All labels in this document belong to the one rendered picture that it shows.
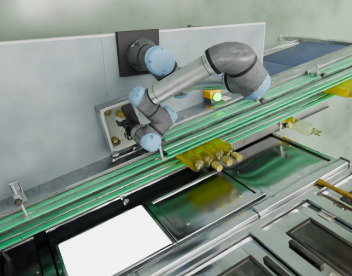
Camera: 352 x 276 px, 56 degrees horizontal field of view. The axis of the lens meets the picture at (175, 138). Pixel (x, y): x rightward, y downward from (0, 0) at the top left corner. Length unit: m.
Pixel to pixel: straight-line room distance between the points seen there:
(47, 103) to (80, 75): 0.19
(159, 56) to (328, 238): 0.98
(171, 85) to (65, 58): 0.54
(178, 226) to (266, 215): 0.38
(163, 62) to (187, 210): 0.66
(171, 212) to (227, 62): 0.74
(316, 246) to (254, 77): 0.68
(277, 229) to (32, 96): 1.17
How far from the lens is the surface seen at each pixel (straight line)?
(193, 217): 1.48
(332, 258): 1.38
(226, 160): 1.56
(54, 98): 1.57
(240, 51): 1.13
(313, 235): 1.45
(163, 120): 1.32
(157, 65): 1.41
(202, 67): 1.15
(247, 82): 1.17
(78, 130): 1.63
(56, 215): 1.61
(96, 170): 1.63
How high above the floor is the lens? 2.26
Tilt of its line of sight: 55 degrees down
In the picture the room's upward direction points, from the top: 124 degrees clockwise
